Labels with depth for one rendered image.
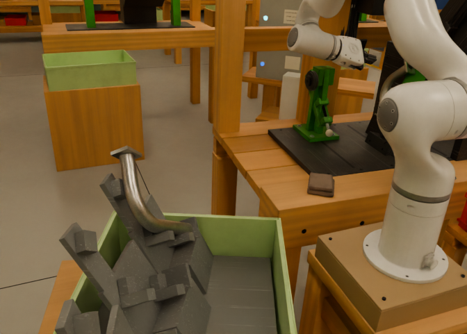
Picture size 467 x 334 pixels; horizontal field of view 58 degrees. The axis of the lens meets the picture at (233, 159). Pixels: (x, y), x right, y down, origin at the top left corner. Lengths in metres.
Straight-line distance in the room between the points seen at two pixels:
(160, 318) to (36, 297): 1.52
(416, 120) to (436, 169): 0.12
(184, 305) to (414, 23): 0.72
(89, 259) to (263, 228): 0.47
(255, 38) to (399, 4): 0.87
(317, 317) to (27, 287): 1.60
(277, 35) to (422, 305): 1.16
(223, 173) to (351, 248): 0.86
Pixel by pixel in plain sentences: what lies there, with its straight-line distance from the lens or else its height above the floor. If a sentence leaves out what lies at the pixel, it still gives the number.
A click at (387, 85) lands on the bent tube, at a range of 1.71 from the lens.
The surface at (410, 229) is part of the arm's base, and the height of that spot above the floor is 1.03.
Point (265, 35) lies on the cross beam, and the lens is 1.76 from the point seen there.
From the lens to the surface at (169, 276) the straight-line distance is 0.92.
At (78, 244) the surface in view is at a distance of 0.74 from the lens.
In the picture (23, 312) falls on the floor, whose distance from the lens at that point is 2.31.
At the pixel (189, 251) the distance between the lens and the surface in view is 1.00.
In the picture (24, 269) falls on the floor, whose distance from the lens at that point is 2.54.
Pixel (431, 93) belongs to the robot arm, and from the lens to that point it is 0.86.
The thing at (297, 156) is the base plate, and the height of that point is 0.90.
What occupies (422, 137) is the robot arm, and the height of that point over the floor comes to 1.26.
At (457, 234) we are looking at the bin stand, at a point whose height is 0.79.
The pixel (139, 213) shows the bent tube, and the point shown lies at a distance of 0.85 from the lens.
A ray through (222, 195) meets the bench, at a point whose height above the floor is 0.58.
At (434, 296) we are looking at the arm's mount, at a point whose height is 0.91.
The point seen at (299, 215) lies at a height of 0.87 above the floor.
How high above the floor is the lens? 1.55
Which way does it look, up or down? 27 degrees down
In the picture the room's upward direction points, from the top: 3 degrees clockwise
